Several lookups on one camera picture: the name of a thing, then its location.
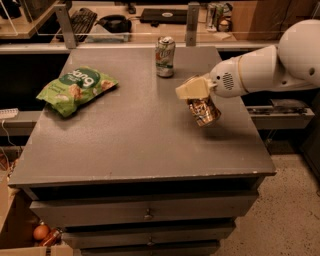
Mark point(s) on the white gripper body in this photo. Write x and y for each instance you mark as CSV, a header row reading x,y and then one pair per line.
x,y
224,78

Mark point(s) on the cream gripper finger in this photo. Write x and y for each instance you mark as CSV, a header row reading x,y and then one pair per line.
x,y
197,89
191,79

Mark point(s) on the orange soda can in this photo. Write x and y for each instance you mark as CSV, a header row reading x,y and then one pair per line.
x,y
204,111

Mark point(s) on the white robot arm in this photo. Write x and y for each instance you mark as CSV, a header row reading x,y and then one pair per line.
x,y
292,64

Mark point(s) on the green white soda can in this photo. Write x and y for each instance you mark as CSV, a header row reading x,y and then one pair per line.
x,y
164,56

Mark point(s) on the cans on back desk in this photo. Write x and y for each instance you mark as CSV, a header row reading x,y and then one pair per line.
x,y
218,17

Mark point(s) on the black laptop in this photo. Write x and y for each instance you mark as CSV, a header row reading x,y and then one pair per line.
x,y
164,16

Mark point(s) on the black headphones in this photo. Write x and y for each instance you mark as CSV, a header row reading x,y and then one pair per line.
x,y
115,23

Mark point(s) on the green snack bag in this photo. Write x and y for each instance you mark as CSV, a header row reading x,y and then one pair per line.
x,y
75,88

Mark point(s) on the black keyboard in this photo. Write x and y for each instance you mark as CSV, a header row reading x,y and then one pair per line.
x,y
80,23

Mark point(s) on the top drawer knob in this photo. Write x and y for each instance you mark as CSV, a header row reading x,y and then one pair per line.
x,y
148,216

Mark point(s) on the drawer knob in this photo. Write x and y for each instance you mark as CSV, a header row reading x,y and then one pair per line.
x,y
148,216
150,242

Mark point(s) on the white power strip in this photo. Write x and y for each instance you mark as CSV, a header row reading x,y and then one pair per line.
x,y
8,113

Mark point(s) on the orange bottle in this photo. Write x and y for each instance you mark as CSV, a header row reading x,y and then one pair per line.
x,y
52,238

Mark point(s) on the orange ball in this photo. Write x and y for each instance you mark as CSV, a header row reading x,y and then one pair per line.
x,y
40,232

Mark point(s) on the cardboard box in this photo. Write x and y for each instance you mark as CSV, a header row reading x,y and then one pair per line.
x,y
17,223

